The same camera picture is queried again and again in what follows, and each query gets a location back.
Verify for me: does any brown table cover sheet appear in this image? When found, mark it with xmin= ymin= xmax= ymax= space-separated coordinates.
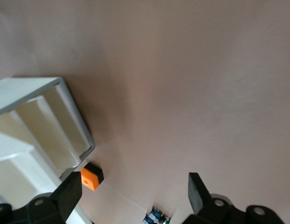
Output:
xmin=0 ymin=0 xmax=290 ymax=224

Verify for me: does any orange black button box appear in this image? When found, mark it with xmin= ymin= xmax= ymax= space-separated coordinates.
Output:
xmin=79 ymin=162 xmax=105 ymax=191

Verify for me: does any green pushbutton switch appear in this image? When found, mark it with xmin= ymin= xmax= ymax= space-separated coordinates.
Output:
xmin=150 ymin=205 xmax=171 ymax=224

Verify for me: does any white slotted rack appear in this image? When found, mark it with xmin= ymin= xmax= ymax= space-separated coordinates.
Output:
xmin=0 ymin=76 xmax=96 ymax=224

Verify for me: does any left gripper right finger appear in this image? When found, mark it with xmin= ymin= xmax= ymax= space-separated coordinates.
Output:
xmin=182 ymin=172 xmax=285 ymax=224

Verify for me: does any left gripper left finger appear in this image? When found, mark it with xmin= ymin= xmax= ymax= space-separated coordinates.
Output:
xmin=0 ymin=172 xmax=83 ymax=224

